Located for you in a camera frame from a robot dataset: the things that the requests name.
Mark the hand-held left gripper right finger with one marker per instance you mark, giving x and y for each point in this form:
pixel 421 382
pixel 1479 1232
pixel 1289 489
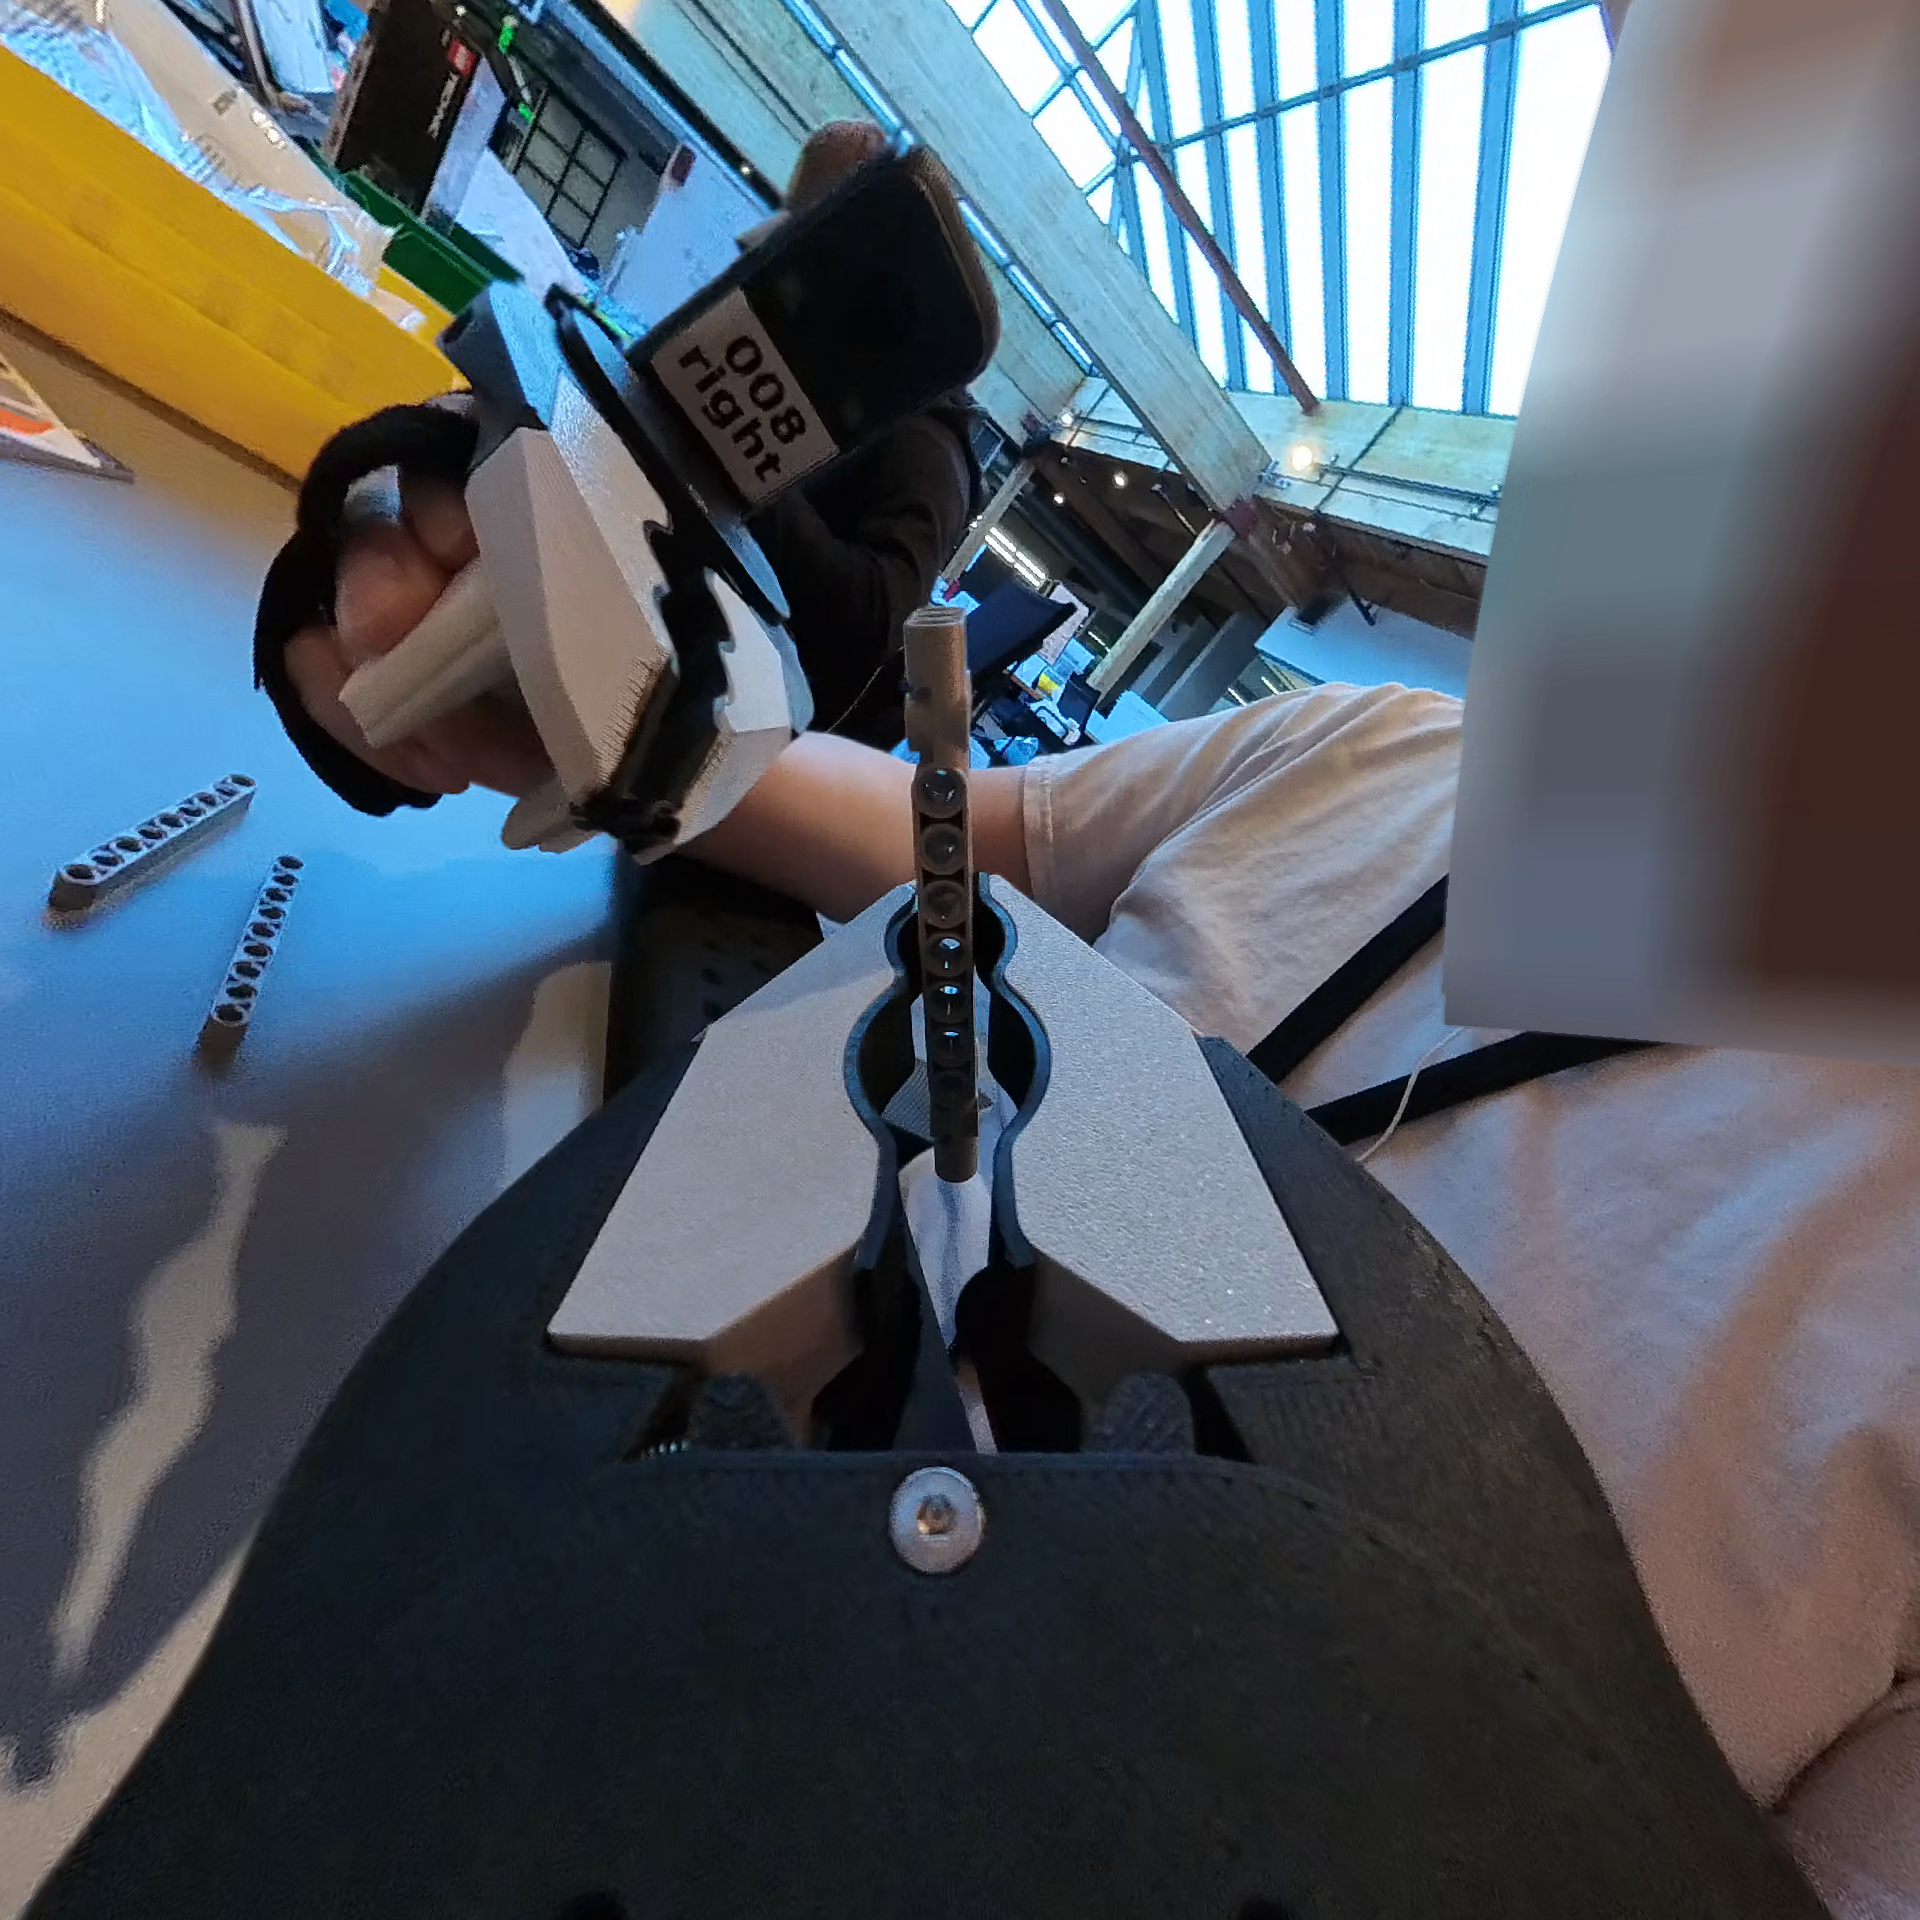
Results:
pixel 1171 1199

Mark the grey holed beam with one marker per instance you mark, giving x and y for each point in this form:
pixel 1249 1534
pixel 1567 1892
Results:
pixel 152 839
pixel 253 950

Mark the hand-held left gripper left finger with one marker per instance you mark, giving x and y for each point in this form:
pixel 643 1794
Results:
pixel 721 1199

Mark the black cardboard box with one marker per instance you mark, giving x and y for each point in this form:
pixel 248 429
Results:
pixel 407 91

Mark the yellow storage bin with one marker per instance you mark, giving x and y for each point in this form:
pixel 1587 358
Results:
pixel 152 301

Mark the person's right forearm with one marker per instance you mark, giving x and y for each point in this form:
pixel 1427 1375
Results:
pixel 858 839

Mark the grey beam with end connector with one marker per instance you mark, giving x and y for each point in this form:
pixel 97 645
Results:
pixel 945 899

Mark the black perforated pad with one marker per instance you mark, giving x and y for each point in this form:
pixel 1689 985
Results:
pixel 675 974

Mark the green storage bin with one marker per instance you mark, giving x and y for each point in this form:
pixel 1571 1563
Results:
pixel 437 256

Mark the clear plastic bags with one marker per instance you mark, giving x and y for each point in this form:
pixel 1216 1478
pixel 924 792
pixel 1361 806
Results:
pixel 195 136

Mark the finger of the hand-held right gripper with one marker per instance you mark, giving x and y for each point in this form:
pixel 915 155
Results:
pixel 580 600
pixel 748 707

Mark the sticker sheet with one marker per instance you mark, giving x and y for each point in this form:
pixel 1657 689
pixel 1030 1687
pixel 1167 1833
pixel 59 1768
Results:
pixel 43 435

